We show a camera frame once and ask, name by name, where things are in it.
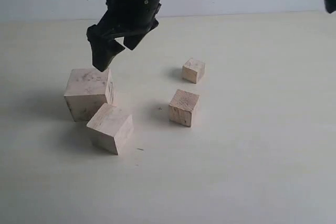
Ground second largest wooden cube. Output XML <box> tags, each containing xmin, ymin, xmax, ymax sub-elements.
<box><xmin>86</xmin><ymin>103</ymin><xmax>134</xmax><ymax>155</ymax></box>

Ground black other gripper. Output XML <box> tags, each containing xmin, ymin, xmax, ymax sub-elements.
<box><xmin>87</xmin><ymin>0</ymin><xmax>161</xmax><ymax>72</ymax></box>

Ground smallest wooden cube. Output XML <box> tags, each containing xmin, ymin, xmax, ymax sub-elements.
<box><xmin>182</xmin><ymin>58</ymin><xmax>205</xmax><ymax>83</ymax></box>

